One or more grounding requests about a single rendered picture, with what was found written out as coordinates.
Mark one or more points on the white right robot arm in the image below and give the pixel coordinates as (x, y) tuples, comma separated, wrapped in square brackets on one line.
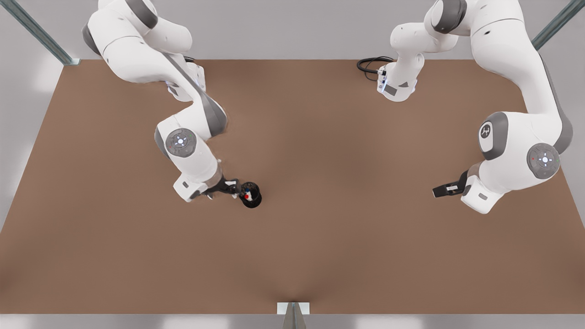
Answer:
[(137, 55)]

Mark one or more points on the silver frame post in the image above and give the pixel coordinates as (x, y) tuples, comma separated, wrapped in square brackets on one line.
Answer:
[(39, 32), (293, 315), (555, 25)]

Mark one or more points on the black pen holder cup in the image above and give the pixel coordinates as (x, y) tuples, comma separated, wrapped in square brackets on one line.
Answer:
[(252, 195)]

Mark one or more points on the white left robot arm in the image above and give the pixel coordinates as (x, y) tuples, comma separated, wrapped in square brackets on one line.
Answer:
[(512, 91)]

